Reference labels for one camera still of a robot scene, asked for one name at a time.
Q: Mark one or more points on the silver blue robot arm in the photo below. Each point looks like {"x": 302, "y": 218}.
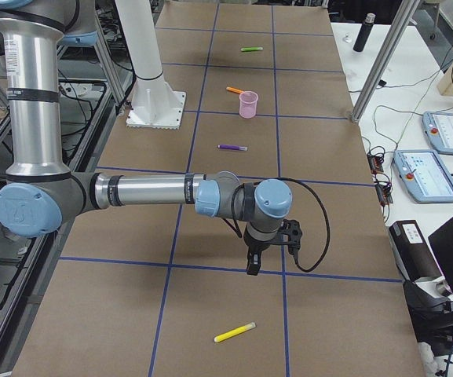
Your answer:
{"x": 42, "y": 193}

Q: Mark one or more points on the aluminium frame post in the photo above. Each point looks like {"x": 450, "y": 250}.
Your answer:
{"x": 391, "y": 41}

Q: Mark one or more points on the pink mesh pen holder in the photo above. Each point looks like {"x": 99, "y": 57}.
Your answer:
{"x": 248, "y": 101}

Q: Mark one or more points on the teach pendant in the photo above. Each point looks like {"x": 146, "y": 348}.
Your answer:
{"x": 424, "y": 175}
{"x": 438, "y": 127}

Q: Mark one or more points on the yellow highlighter pen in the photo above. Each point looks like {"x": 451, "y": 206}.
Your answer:
{"x": 234, "y": 332}

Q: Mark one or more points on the black box with label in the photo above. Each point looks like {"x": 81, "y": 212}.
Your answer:
{"x": 412, "y": 253}

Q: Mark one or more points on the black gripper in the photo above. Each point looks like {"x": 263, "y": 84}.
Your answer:
{"x": 257, "y": 247}

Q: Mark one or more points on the near teach pendant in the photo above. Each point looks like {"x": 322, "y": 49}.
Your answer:
{"x": 424, "y": 175}

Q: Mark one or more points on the purple marker pen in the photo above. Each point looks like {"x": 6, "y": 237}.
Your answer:
{"x": 233, "y": 148}

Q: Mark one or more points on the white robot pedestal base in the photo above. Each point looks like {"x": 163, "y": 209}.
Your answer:
{"x": 154, "y": 103}

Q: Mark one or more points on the green highlighter pen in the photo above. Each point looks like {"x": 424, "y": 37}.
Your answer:
{"x": 251, "y": 49}

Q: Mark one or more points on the far teach pendant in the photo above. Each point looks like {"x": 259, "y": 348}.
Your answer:
{"x": 438, "y": 127}

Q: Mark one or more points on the orange highlighter pen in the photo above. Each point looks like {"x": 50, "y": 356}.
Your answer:
{"x": 233, "y": 90}

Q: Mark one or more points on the small circuit board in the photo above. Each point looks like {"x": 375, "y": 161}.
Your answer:
{"x": 375, "y": 162}

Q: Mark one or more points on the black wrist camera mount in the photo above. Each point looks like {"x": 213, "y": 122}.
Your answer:
{"x": 291, "y": 234}

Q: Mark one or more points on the black water bottle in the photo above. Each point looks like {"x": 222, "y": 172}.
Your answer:
{"x": 364, "y": 32}

